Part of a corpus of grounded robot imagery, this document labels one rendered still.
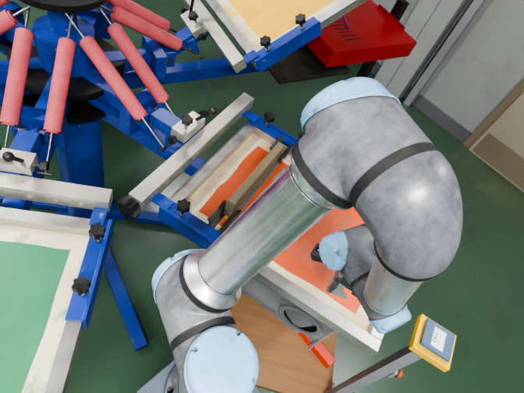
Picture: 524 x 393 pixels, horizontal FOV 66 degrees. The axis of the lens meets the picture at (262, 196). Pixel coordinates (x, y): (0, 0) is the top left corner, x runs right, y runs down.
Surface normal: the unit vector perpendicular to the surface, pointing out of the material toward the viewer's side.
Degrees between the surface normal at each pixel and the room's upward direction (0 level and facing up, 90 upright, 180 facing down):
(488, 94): 90
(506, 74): 90
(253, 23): 32
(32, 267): 0
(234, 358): 7
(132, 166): 0
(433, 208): 47
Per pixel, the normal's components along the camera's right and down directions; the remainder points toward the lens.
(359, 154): -0.62, -0.14
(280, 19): -0.22, -0.36
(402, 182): -0.33, -0.11
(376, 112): -0.05, -0.49
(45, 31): 0.26, -0.59
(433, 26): -0.68, 0.45
